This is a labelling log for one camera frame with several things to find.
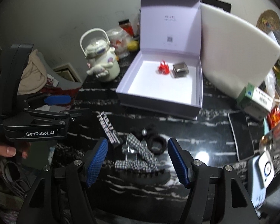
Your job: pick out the red fringed scarf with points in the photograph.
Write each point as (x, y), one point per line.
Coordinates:
(58, 88)

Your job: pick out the clear plastic hair clip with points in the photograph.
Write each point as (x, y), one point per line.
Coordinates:
(129, 149)

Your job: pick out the red foil packet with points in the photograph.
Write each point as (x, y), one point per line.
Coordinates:
(275, 119)

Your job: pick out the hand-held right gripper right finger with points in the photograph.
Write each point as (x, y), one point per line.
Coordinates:
(177, 163)

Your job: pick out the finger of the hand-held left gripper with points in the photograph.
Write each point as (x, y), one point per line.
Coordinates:
(67, 114)
(57, 99)

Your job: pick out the yellow fruit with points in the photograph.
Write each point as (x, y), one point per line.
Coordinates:
(132, 46)

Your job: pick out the person's left hand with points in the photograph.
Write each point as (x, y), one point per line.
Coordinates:
(4, 150)

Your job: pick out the red hair clip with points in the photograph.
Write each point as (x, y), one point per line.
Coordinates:
(162, 68)

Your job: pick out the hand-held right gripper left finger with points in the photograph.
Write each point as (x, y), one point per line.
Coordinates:
(96, 161)

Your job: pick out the light blue power bank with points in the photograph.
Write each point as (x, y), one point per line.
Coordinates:
(266, 168)

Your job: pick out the checkered fabric hair clip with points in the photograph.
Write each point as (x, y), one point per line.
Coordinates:
(140, 149)

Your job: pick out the crumpled clear plastic bag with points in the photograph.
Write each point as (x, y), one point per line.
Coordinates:
(276, 81)

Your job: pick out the black claw hair clip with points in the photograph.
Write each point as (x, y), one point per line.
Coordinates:
(154, 178)

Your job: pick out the black slim box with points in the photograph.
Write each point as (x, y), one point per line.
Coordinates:
(107, 128)

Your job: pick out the cream cartoon kettle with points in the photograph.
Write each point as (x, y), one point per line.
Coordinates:
(102, 51)

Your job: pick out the white foam board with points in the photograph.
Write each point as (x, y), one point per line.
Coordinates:
(231, 51)

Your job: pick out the red spice jar black lid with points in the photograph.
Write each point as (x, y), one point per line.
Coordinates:
(126, 26)

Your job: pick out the clear plastic bag with snacks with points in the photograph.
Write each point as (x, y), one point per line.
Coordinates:
(117, 39)

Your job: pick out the black smartphone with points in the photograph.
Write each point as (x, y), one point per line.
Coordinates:
(241, 135)

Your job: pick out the beige rectangular frame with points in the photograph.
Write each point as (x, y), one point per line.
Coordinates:
(65, 71)

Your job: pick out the green medicine box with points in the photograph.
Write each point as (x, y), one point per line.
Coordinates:
(252, 98)

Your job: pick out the beige cloth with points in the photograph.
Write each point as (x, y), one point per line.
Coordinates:
(33, 72)

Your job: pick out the round woven mat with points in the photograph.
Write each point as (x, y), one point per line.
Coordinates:
(268, 19)

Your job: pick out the grey translucent hair clip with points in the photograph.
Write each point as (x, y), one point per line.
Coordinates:
(180, 70)

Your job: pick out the lilac gift box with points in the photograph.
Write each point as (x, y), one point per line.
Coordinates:
(168, 28)

